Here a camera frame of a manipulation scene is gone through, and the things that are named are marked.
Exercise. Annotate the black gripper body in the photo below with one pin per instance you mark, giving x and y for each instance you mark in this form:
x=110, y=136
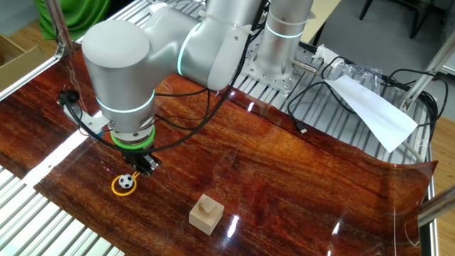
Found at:
x=136, y=155

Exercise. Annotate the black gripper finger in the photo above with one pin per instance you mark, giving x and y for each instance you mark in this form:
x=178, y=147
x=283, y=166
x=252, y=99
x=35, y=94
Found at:
x=139, y=169
x=152, y=164

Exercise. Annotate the small soccer ball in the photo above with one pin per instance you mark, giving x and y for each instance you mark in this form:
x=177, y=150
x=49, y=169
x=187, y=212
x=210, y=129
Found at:
x=126, y=181

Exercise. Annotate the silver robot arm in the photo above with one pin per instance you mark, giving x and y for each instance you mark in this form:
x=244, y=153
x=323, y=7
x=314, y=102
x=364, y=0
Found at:
x=121, y=71

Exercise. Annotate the small wooden cube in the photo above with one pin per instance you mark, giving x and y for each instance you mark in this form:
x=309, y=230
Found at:
x=207, y=208

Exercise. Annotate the large wooden cube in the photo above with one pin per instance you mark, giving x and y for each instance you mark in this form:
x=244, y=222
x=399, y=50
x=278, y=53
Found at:
x=204, y=225

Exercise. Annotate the glossy wood-grain mat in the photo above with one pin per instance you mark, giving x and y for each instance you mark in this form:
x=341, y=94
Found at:
x=284, y=177

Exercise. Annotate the cardboard box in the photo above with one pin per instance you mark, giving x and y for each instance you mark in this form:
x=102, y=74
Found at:
x=17, y=67

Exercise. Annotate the green cloth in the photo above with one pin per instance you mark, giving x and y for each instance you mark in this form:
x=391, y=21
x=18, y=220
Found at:
x=85, y=10

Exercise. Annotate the white tissue wad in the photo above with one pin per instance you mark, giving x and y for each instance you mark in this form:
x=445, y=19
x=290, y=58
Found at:
x=325, y=53

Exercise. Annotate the clear plastic bag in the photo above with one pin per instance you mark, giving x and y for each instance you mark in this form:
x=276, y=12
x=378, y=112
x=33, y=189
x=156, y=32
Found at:
x=359, y=73

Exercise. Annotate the white paper sheet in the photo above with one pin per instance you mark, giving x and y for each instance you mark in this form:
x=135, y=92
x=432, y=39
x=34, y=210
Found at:
x=377, y=110

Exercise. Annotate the black chair base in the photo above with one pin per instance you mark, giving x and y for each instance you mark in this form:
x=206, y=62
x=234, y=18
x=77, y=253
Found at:
x=418, y=21

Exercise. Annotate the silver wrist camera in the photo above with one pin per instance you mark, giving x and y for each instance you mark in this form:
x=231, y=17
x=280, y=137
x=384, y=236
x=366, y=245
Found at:
x=90, y=122

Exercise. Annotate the aluminium frame post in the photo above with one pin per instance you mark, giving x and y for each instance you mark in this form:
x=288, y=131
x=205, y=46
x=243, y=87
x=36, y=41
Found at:
x=437, y=206
x=426, y=74
x=58, y=25

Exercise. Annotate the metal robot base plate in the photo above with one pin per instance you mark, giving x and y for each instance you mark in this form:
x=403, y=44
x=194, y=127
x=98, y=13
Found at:
x=284, y=84

